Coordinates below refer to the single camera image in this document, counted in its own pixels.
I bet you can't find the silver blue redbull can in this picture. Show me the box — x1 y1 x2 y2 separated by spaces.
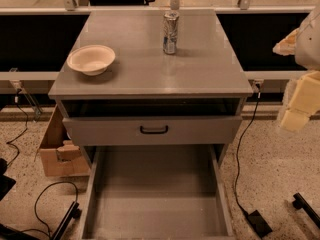
163 10 179 55

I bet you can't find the black cable left floor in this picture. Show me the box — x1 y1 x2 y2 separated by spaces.
19 181 79 239

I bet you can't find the white paper bowl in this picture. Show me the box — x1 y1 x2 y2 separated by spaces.
67 45 116 76

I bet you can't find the black cable left wall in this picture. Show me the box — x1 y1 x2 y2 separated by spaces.
5 88 30 167

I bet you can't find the black cable right floor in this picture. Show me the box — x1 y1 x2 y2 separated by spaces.
233 91 262 215

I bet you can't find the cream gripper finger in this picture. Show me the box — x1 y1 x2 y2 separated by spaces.
280 71 320 132
272 29 298 56

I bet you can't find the black power adapter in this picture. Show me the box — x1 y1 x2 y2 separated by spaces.
247 210 272 238

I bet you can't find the black object left edge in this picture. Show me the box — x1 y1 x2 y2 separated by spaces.
0 158 16 201

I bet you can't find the black bar floor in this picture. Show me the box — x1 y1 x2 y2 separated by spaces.
292 193 320 229
51 201 81 240

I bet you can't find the grey top drawer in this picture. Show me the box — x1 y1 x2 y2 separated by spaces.
63 116 242 146

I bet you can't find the brown cardboard box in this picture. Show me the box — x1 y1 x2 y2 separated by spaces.
38 107 90 177

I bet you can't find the grey open middle drawer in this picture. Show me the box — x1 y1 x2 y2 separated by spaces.
78 145 236 240

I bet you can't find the black bar left floor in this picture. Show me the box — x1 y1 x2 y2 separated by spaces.
51 201 81 240

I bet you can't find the grey drawer cabinet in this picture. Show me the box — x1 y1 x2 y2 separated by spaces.
49 9 252 157

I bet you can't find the black drawer handle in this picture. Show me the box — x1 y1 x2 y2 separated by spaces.
139 125 169 135

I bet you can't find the black cable floor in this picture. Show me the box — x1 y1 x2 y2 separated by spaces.
19 181 79 239
233 91 262 215

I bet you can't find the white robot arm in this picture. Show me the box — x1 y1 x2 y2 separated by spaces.
273 5 320 133

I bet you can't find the black bar right floor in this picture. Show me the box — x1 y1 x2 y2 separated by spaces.
292 193 320 229

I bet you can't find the metal railing frame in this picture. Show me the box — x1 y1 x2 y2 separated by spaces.
0 0 320 95

